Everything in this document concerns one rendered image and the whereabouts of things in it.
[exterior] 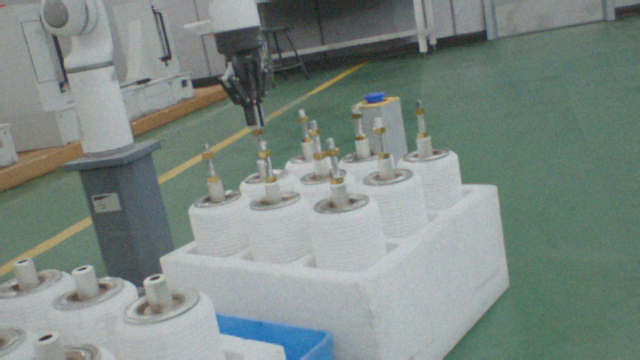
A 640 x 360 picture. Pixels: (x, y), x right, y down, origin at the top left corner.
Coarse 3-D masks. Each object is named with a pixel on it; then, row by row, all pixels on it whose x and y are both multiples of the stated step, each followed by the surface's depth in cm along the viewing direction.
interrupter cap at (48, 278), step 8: (40, 272) 83; (48, 272) 82; (56, 272) 82; (16, 280) 82; (40, 280) 81; (48, 280) 79; (56, 280) 79; (0, 288) 80; (8, 288) 79; (16, 288) 80; (32, 288) 77; (40, 288) 77; (0, 296) 77; (8, 296) 76; (16, 296) 76; (24, 296) 76
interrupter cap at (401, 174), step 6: (396, 168) 100; (402, 168) 99; (372, 174) 99; (378, 174) 99; (396, 174) 98; (402, 174) 97; (408, 174) 96; (366, 180) 97; (372, 180) 96; (378, 180) 97; (384, 180) 96; (390, 180) 94; (396, 180) 93; (402, 180) 94
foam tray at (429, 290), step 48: (480, 192) 106; (384, 240) 93; (432, 240) 92; (480, 240) 104; (240, 288) 94; (288, 288) 88; (336, 288) 83; (384, 288) 82; (432, 288) 92; (480, 288) 104; (336, 336) 85; (384, 336) 82; (432, 336) 92
